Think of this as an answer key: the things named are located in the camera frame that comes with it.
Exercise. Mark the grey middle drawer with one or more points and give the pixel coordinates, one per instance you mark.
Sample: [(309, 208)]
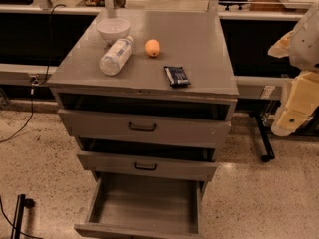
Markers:
[(147, 166)]

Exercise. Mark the grey top drawer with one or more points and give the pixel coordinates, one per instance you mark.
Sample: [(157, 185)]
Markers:
[(145, 129)]

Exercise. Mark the dark blue rxbar wrapper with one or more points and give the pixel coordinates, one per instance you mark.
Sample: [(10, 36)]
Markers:
[(177, 76)]

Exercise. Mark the black stand on floor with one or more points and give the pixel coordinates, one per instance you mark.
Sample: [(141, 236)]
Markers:
[(22, 203)]

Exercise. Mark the grey bottom drawer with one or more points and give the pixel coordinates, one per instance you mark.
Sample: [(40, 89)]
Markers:
[(140, 207)]

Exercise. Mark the orange fruit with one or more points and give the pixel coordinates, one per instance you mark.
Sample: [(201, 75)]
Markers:
[(152, 48)]

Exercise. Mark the grey drawer cabinet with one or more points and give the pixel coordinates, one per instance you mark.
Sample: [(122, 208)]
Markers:
[(192, 40)]

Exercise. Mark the grey drawer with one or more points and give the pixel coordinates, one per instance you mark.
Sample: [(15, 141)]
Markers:
[(145, 129), (147, 166), (140, 207)]

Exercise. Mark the white ceramic bowl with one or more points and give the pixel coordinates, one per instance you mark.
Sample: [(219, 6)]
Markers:
[(113, 29)]

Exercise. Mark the clear plastic water bottle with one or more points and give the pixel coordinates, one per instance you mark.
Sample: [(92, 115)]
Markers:
[(114, 59)]

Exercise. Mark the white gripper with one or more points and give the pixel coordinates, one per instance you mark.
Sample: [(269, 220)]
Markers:
[(306, 47)]

